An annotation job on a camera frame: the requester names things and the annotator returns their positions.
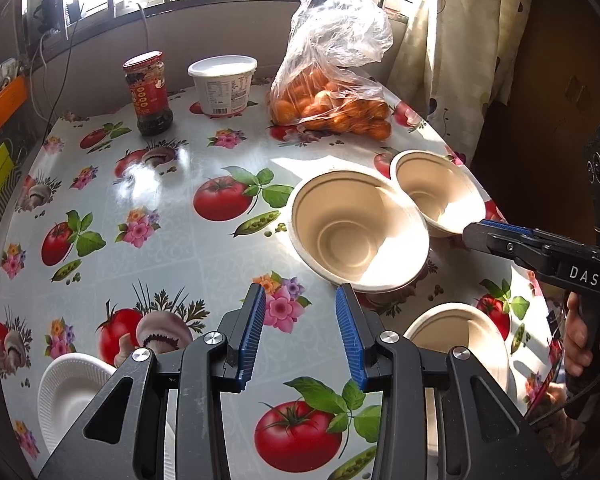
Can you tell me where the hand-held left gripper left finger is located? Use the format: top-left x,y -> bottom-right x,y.
35,283 -> 267,480

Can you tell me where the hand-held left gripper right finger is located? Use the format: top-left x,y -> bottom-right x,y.
334,283 -> 566,480

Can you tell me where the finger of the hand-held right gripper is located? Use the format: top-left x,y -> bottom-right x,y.
480,219 -> 548,241
462,222 -> 556,272

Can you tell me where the beige paper bowl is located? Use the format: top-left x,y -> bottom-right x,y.
286,170 -> 431,293
403,302 -> 511,476
390,150 -> 487,238

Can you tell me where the white ribbed foam plate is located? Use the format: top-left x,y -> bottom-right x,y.
37,353 -> 177,480

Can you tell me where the person's right hand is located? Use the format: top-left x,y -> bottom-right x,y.
564,291 -> 590,378

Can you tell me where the cream patterned curtain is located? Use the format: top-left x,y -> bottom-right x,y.
387,0 -> 536,161

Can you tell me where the plastic bag of oranges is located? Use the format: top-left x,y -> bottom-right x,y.
269,0 -> 395,141

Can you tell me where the white plastic tub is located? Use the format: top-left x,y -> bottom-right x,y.
187,55 -> 258,117

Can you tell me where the red-label chili sauce jar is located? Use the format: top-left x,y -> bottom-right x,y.
122,50 -> 175,137

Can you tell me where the orange plastic tray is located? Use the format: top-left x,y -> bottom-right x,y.
0,75 -> 29,143

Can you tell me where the black power strip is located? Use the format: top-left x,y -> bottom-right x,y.
32,0 -> 66,36

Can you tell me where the dark hanging cable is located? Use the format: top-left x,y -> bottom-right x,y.
30,17 -> 81,118

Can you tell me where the white plug and cable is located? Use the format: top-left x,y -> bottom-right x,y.
129,1 -> 150,55

